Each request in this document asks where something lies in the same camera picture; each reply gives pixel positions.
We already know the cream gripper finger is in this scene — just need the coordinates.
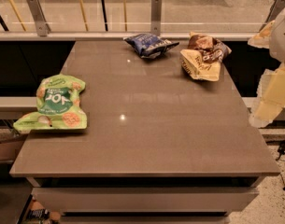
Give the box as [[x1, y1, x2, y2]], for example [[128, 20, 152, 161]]
[[248, 21, 275, 49], [249, 63, 285, 128]]

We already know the brown and cream chip bag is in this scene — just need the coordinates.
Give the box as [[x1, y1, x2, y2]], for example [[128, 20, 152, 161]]
[[180, 32, 232, 82]]

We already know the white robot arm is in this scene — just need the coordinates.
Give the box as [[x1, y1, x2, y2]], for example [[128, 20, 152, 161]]
[[248, 8, 285, 128]]

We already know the blue chip bag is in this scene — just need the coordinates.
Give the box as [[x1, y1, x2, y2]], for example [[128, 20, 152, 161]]
[[123, 33, 178, 59]]

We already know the green rice chip bag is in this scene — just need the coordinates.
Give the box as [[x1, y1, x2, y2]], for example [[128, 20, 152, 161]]
[[13, 74, 87, 133]]

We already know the yellow pole right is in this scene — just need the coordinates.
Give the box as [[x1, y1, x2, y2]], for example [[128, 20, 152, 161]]
[[122, 0, 128, 32]]

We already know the yellow pole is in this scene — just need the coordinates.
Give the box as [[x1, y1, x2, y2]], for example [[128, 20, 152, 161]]
[[122, 0, 128, 32], [78, 0, 89, 32], [1, 0, 27, 32]]

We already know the black pole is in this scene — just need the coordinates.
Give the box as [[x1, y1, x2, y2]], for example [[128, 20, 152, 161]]
[[101, 0, 108, 32]]

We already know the yellow pole middle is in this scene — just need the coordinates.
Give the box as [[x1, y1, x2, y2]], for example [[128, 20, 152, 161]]
[[78, 0, 89, 32]]

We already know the grey table drawer front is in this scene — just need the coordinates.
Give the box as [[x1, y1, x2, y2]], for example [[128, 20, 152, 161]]
[[32, 188, 258, 213]]

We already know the yellow pole left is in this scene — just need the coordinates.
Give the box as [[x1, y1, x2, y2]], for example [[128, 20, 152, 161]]
[[1, 0, 27, 32]]

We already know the cardboard box with items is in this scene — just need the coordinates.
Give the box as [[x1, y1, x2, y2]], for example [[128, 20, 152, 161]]
[[17, 195, 61, 224]]

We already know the metal railing post right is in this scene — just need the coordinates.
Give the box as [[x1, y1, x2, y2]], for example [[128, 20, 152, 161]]
[[261, 0, 285, 29]]

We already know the metal railing post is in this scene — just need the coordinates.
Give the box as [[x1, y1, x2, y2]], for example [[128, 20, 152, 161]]
[[26, 0, 50, 36], [261, 0, 285, 29], [150, 0, 163, 35]]

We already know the black cable on floor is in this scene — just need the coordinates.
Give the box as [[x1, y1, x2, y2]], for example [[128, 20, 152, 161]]
[[275, 140, 285, 192]]

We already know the metal railing post middle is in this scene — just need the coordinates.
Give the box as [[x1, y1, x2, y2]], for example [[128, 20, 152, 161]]
[[150, 0, 163, 35]]

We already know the horizontal metal rail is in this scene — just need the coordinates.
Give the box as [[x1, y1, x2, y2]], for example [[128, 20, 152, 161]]
[[0, 32, 254, 41]]

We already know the metal railing post left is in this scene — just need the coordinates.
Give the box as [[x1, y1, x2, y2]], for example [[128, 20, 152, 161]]
[[26, 0, 50, 36]]

